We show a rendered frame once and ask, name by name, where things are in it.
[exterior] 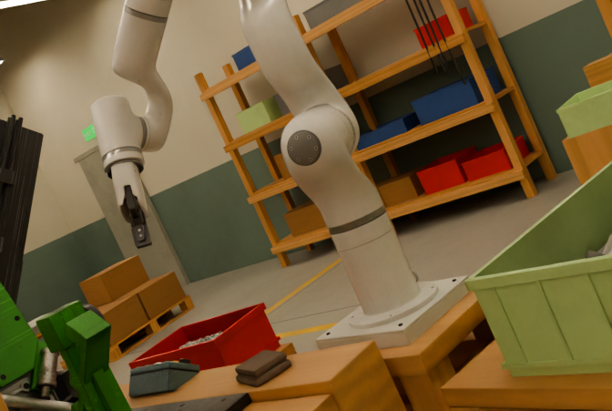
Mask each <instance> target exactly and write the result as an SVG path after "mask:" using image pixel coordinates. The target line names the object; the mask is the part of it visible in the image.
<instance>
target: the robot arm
mask: <svg viewBox="0 0 612 411"><path fill-rule="evenodd" d="M172 1H173V0H125V4H124V8H123V12H122V16H121V20H120V24H119V29H118V32H117V40H116V43H115V48H114V52H113V56H112V68H113V70H114V72H115V73H116V74H117V75H118V76H120V77H122V78H124V79H126V80H128V81H131V82H133V83H135V84H137V85H139V86H141V87H143V88H144V89H145V91H146V93H147V96H148V107H147V112H146V114H145V116H144V117H138V116H136V115H134V114H133V112H132V111H131V107H130V105H129V101H128V100H127V99H126V98H124V97H121V96H107V97H103V98H100V99H98V100H96V101H95V102H94V103H93V104H92V105H91V107H90V112H91V117H92V120H93V124H94V128H95V132H96V136H97V143H98V147H99V151H100V155H101V159H102V163H103V167H104V171H105V173H106V174H107V175H108V177H109V178H111V179H112V180H113V185H114V190H115V194H116V199H117V207H118V209H119V211H120V213H121V215H122V217H123V218H124V220H125V221H126V222H128V223H130V224H131V227H132V228H133V229H131V230H132V234H133V238H134V242H135V245H136V247H137V248H138V249H141V248H144V247H148V246H150V245H152V240H151V237H150V233H149V229H148V226H147V222H146V218H147V217H148V206H147V202H146V198H145V193H144V190H143V186H142V182H141V178H140V175H139V174H140V173H141V172H142V171H143V169H144V165H145V161H144V158H143V154H142V152H154V151H158V150H160V149H161V148H162V147H163V146H164V144H165V142H166V139H167V136H168V131H169V127H170V123H171V119H172V113H173V102H172V98H171V95H170V92H169V90H168V87H167V86H166V84H165V83H164V81H163V79H162V78H161V76H160V75H159V73H158V71H157V68H156V63H157V58H158V52H159V49H160V46H161V42H162V38H163V36H164V32H165V28H166V25H167V21H168V15H169V11H170V8H171V5H172ZM238 2H239V8H240V22H241V27H242V31H243V34H244V36H245V38H246V40H247V43H248V45H249V47H250V50H251V52H252V54H253V55H254V57H255V59H256V61H257V63H258V64H259V66H260V69H261V71H262V72H263V74H264V76H265V77H266V78H267V79H268V81H269V82H270V84H271V85H272V86H273V88H274V89H275V90H276V92H277V93H278V94H279V95H280V97H281V98H282V99H283V101H284V102H285V103H286V105H287V106H288V108H289V109H290V111H291V113H292V115H293V116H294V118H293V119H292V120H291V121H290V122H289V123H288V125H287V126H286V127H285V129H284V130H283V132H282V135H281V140H280V148H281V154H282V157H283V160H284V163H285V165H286V168H287V170H288V172H289V173H290V175H291V176H292V178H293V179H294V181H295V182H296V183H297V185H298V186H299V187H300V188H301V190H302V191H303V192H304V193H305V194H306V195H307V196H308V197H309V198H310V199H311V200H312V201H313V202H314V203H315V205H316V206H317V207H318V209H319V210H320V212H321V215H322V217H323V219H324V221H325V223H326V226H327V228H328V230H329V233H330V235H331V238H332V240H333V243H334V245H335V247H336V250H337V252H338V253H339V255H340V258H341V260H342V264H343V266H344V268H345V271H346V272H347V274H348V277H349V279H350V281H351V284H352V287H353V290H354V291H355V293H356V296H357V298H358V300H359V303H360V305H361V306H360V307H358V308H357V309H356V310H355V311H353V312H352V314H351V315H350V316H349V319H348V322H349V324H350V327H351V328H354V329H368V328H373V327H377V326H381V325H385V324H389V323H391V322H394V321H397V320H399V319H401V318H404V317H405V316H407V315H409V314H411V313H414V312H416V311H418V310H419V309H421V308H423V307H424V306H426V305H427V304H428V303H429V302H430V301H432V300H433V299H434V298H435V296H436V295H437V294H438V292H439V289H438V287H437V284H436V283H433V282H418V280H419V278H418V275H417V273H416V272H414V271H413V270H411V268H410V265H409V263H408V261H407V259H406V257H405V254H404V252H403V248H402V246H401V244H400V242H399V240H398V237H397V235H396V233H395V230H394V228H393V225H392V223H391V220H390V218H389V216H388V213H387V211H386V209H385V207H384V205H383V201H382V199H381V196H380V194H379V192H378V190H377V189H376V188H375V186H374V185H373V184H372V182H371V181H370V180H369V179H368V178H367V177H366V176H365V175H364V174H363V173H362V172H361V170H360V169H359V168H358V167H357V165H356V164H355V162H354V161H353V159H352V156H351V154H353V152H354V151H355V149H356V147H357V145H358V142H359V138H360V130H359V125H358V122H357V120H356V117H355V116H354V114H353V112H352V110H351V109H350V107H349V106H348V104H347V103H346V101H345V100H344V98H343V97H342V95H341V94H340V93H339V91H338V90H337V89H336V87H335V86H334V85H333V83H332V82H331V81H330V80H329V79H328V78H327V76H326V75H325V74H324V72H323V71H322V70H321V68H320V67H319V65H318V64H317V63H316V61H315V60H314V58H313V57H312V55H311V53H310V51H309V49H308V47H307V46H306V45H305V43H304V41H303V39H302V36H301V33H300V31H299V29H298V27H297V26H296V24H295V22H294V20H293V18H292V15H291V12H290V9H289V8H288V5H287V1H286V0H238ZM145 217H146V218H145Z"/></svg>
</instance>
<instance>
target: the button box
mask: <svg viewBox="0 0 612 411"><path fill-rule="evenodd" d="M165 362H166V363H165ZM165 362H163V363H156V364H153V365H145V366H139V367H136V368H133V369H131V370H130V374H131V375H130V381H129V393H128V395H129V396H130V397H138V396H149V395H155V394H161V393H167V392H173V391H175V390H177V389H178V388H179V387H181V386H182V385H184V384H185V383H186V382H188V380H190V379H191V378H192V377H194V376H195V375H197V374H198V373H199V365H193V364H191V363H178V362H172V361H165Z"/></svg>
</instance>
